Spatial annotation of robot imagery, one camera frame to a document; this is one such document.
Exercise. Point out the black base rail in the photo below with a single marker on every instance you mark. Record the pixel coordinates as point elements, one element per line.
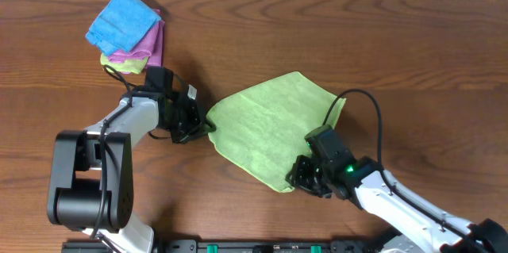
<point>335,246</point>

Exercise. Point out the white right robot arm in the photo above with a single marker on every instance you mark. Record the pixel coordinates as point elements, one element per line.
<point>365,184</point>

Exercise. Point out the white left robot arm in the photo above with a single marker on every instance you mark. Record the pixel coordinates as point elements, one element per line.
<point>91,182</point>

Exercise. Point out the light green microfiber cloth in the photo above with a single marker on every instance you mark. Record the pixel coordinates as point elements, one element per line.
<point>261,129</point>

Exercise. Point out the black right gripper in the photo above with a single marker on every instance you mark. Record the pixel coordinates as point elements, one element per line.
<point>305,174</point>

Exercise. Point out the pink folded cloth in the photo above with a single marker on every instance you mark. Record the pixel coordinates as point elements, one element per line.
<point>150,47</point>

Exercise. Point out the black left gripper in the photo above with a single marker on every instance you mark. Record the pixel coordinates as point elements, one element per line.
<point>190,122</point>

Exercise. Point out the green folded cloth in stack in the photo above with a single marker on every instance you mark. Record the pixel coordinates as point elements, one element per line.
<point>135,66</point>

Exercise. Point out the blue folded cloth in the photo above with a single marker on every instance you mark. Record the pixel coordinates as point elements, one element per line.
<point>121,25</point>

